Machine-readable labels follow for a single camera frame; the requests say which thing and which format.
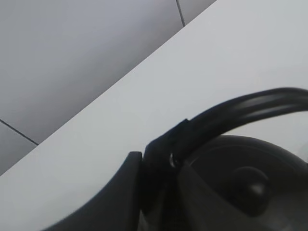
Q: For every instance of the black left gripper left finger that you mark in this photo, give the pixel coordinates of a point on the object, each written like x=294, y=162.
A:
x=113, y=208

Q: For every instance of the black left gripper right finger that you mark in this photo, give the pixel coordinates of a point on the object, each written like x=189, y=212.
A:
x=200, y=190

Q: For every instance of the black round teapot kettle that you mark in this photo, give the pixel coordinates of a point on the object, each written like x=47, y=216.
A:
x=266, y=182

